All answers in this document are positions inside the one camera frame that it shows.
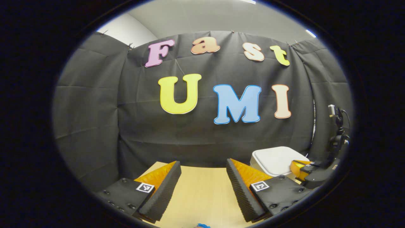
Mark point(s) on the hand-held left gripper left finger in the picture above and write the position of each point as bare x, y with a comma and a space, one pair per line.
163, 190

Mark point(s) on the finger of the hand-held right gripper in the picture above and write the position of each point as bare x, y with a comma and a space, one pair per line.
299, 169

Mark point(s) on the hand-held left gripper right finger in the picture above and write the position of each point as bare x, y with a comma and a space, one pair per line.
240, 190

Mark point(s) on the white desktop garbage bin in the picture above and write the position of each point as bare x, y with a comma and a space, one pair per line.
275, 160

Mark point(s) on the blue paper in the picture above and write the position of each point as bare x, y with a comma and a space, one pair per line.
203, 226

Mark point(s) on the wooden desktop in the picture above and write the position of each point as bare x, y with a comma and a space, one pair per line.
202, 190

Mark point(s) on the black backdrop cloth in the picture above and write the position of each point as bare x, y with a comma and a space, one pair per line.
142, 126

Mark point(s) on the ceiling light panel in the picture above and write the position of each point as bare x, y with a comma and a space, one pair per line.
310, 33

